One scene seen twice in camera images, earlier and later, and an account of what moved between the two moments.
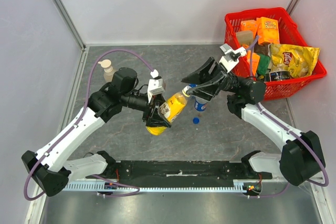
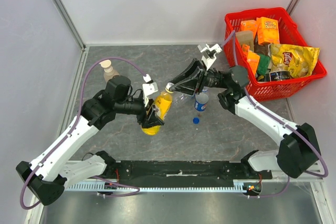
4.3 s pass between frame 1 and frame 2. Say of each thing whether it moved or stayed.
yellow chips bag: stayed
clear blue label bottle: stayed
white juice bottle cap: moved
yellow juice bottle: moved
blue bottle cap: stayed
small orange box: stayed
